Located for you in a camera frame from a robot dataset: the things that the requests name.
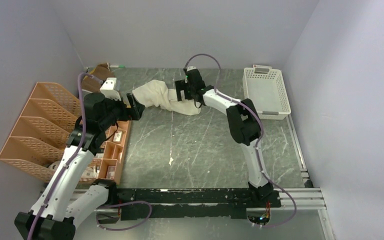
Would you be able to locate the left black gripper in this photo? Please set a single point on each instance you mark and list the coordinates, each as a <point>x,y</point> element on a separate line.
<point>135,112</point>

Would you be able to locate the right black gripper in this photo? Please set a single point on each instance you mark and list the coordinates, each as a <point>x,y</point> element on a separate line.
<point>181,85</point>

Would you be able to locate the white towel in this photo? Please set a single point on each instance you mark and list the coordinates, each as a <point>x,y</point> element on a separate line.
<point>155,93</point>

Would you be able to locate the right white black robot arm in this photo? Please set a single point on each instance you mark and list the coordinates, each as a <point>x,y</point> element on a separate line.
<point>243,122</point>

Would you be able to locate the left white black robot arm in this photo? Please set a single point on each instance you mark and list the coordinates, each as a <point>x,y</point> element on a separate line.
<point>53,217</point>

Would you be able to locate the orange compartment tray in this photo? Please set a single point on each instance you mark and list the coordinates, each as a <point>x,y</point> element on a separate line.
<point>109,162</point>

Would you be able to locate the brown yellow cloth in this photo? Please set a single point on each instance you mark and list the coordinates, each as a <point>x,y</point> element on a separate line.
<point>102,71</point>

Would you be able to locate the white plastic basket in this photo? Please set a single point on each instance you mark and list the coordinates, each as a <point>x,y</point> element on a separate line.
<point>265,86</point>

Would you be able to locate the orange file organizer rack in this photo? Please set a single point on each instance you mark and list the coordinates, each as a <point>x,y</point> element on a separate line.
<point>40,133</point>

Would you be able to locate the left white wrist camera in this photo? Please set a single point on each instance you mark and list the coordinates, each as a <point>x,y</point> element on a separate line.
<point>110,89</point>

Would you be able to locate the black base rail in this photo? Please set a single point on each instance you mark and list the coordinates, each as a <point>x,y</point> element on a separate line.
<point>139,203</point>

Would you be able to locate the aluminium frame rails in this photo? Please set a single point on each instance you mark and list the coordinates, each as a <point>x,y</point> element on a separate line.
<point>306,197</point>

